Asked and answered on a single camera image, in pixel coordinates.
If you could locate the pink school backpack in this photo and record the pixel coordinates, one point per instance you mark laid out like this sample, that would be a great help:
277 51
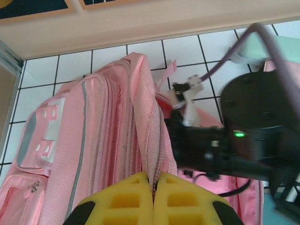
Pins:
93 140

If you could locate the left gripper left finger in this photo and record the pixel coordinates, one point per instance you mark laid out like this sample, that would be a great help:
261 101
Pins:
122 204

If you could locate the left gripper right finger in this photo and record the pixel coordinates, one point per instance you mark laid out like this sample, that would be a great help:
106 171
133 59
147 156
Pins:
187 204

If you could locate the large teal notebook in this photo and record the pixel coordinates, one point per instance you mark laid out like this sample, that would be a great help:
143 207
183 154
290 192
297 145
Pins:
281 219

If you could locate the mint green pencil case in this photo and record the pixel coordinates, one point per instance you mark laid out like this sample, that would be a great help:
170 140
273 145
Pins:
255 45

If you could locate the aluminium corner post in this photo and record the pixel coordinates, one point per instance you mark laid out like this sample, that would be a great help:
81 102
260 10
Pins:
10 58

